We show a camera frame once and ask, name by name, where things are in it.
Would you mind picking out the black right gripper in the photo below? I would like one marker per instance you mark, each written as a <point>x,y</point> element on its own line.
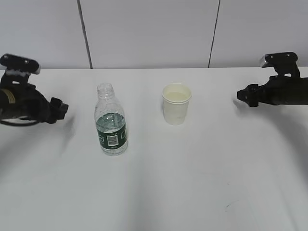
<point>287,88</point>

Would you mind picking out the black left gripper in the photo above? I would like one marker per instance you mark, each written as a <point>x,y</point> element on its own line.
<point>22,105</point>

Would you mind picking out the clear green-label water bottle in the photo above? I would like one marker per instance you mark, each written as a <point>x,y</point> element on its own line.
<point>110,121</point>

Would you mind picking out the white paper cup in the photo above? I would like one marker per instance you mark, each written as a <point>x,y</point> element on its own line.
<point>176,93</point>
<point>175,110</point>

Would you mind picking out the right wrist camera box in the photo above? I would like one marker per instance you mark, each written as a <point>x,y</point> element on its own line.
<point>284,63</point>

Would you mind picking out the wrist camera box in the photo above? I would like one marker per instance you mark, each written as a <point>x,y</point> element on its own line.
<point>284,63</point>
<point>19,63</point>

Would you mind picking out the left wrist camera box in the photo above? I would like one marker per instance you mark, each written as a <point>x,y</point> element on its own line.
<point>19,63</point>

